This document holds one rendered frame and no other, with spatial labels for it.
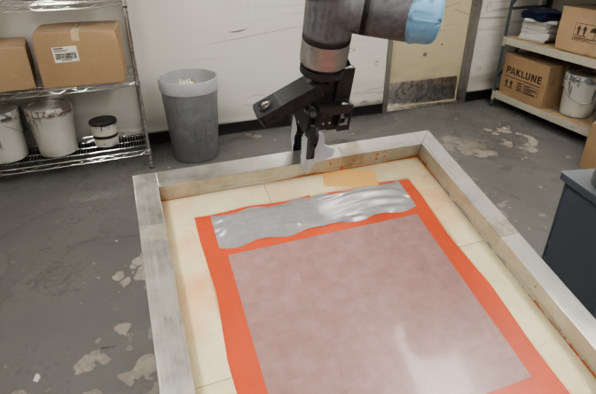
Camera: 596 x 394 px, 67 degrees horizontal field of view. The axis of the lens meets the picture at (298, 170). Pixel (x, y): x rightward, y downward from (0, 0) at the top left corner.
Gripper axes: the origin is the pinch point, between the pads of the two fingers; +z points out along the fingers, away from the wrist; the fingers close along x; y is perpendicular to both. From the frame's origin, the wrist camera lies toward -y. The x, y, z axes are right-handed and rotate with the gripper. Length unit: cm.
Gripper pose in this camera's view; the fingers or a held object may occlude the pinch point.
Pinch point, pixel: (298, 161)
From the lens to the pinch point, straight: 84.7
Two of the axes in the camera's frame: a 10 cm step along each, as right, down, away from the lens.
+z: -0.9, 7.4, 6.7
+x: -3.3, -6.5, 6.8
